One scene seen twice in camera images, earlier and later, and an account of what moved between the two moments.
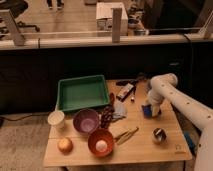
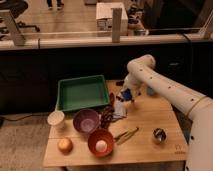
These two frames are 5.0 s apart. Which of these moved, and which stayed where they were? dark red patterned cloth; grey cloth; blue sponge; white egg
Moved: blue sponge
Stayed: white egg; dark red patterned cloth; grey cloth
